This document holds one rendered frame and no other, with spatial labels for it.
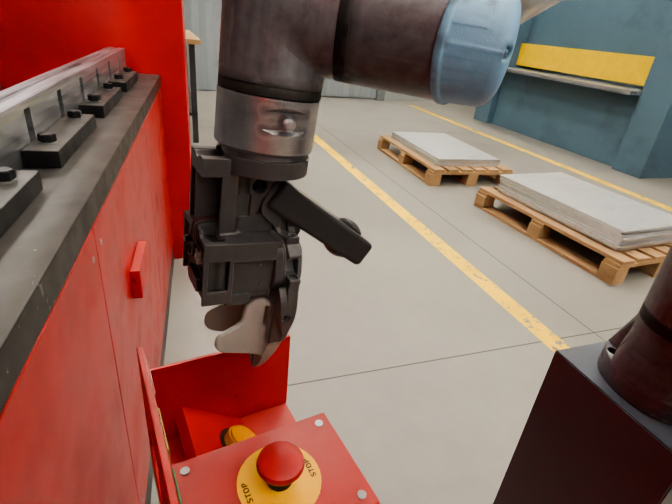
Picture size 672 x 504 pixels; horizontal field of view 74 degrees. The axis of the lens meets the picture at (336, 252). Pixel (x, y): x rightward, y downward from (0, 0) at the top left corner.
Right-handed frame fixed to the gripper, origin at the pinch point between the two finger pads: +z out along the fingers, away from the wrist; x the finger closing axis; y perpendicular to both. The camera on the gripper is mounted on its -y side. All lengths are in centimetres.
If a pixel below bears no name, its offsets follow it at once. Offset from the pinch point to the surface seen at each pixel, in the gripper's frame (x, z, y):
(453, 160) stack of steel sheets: -245, 41, -268
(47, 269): -16.9, -2.0, 18.0
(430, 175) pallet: -241, 54, -243
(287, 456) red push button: 9.9, 2.9, 1.1
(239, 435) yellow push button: -0.1, 10.9, 1.4
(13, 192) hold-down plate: -32.7, -4.9, 21.6
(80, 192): -39.3, -2.5, 14.2
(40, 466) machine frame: -4.6, 12.9, 19.5
